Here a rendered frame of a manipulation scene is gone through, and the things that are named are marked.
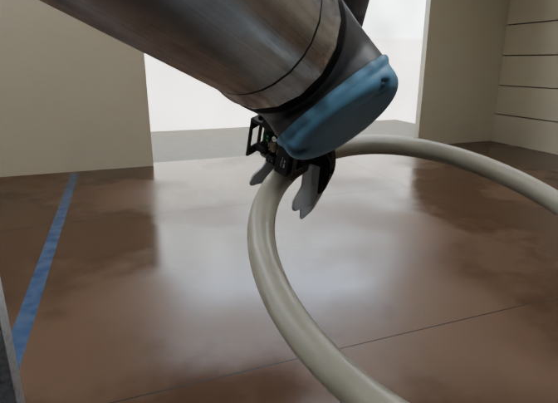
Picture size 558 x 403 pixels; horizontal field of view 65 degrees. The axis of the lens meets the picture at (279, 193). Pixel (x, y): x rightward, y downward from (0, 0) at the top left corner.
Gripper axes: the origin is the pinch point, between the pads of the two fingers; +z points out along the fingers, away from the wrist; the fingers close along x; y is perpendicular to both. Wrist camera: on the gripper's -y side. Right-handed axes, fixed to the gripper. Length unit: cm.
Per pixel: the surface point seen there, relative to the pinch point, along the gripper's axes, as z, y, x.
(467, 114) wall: 264, -749, -83
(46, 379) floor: 166, 1, -101
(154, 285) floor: 193, -83, -126
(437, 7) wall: 109, -713, -189
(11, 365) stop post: 91, 21, -66
